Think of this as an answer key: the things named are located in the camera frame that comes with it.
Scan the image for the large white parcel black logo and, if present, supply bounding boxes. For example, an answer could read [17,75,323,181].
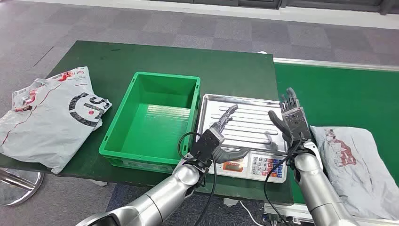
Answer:
[0,66,112,174]

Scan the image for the conveyor controller board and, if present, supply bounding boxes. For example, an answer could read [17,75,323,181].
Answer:
[261,212,300,226]

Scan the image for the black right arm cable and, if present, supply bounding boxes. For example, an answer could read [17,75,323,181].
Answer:
[263,140,303,226]

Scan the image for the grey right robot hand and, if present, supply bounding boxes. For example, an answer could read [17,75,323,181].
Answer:
[268,88,302,146]

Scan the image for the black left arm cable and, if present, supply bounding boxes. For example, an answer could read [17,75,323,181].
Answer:
[177,132,219,226]

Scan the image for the green conveyor belt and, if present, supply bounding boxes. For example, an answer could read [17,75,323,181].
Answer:
[262,57,399,226]

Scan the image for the black wrist sensor plate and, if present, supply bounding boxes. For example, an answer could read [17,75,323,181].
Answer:
[282,107,312,141]
[190,128,226,161]

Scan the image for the white scale with steel tray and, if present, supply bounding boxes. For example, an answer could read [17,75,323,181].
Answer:
[191,93,289,184]

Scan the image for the black right wrist sensor plate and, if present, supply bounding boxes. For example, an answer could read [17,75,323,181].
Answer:
[282,107,312,141]

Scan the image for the round chrome stool base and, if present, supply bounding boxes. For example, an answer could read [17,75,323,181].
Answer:
[0,168,44,207]

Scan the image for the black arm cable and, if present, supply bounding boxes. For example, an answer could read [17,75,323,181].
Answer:
[177,132,219,226]
[263,140,303,226]

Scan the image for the plain grey parcel bag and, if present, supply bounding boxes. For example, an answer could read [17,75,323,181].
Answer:
[310,125,399,220]

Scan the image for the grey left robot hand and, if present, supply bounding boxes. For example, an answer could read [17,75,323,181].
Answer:
[209,105,251,165]

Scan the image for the white power cable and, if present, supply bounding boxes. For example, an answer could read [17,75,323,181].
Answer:
[238,201,264,226]

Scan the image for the green plastic crate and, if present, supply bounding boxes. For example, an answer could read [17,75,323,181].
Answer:
[98,72,201,174]

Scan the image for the black left wrist sensor plate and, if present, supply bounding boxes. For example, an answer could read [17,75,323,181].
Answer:
[190,128,226,161]

